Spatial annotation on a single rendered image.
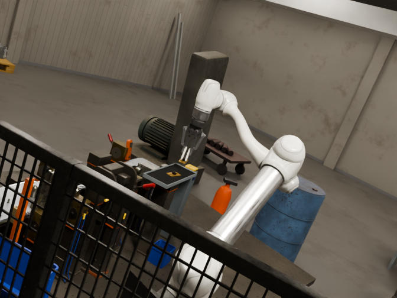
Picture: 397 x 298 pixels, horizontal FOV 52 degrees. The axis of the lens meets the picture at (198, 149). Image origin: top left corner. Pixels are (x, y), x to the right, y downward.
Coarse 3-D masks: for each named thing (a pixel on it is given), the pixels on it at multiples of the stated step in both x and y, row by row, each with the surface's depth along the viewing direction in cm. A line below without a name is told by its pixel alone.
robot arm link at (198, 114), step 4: (196, 108) 207; (196, 112) 208; (200, 112) 207; (204, 112) 207; (208, 112) 208; (196, 116) 208; (200, 116) 207; (204, 116) 208; (208, 116) 210; (200, 120) 209; (204, 120) 209
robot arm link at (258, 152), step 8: (224, 96) 214; (232, 96) 218; (224, 104) 214; (232, 104) 214; (224, 112) 216; (232, 112) 214; (240, 112) 214; (240, 120) 207; (240, 128) 201; (248, 128) 200; (240, 136) 198; (248, 136) 194; (248, 144) 191; (256, 144) 190; (248, 152) 193; (256, 152) 188; (264, 152) 186; (256, 160) 188
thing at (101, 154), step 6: (102, 150) 243; (90, 156) 233; (96, 156) 231; (102, 156) 234; (108, 156) 238; (90, 162) 233; (96, 162) 232; (102, 162) 235; (108, 162) 241; (90, 168) 234
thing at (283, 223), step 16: (304, 192) 396; (320, 192) 413; (272, 208) 411; (288, 208) 402; (304, 208) 400; (256, 224) 426; (272, 224) 410; (288, 224) 405; (304, 224) 407; (272, 240) 411; (288, 240) 409; (304, 240) 430; (288, 256) 416
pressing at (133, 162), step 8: (128, 160) 253; (136, 160) 258; (144, 160) 263; (16, 184) 173; (80, 184) 196; (0, 192) 163; (8, 192) 165; (0, 200) 157; (16, 200) 161; (8, 208) 154; (24, 216) 153; (0, 224) 143
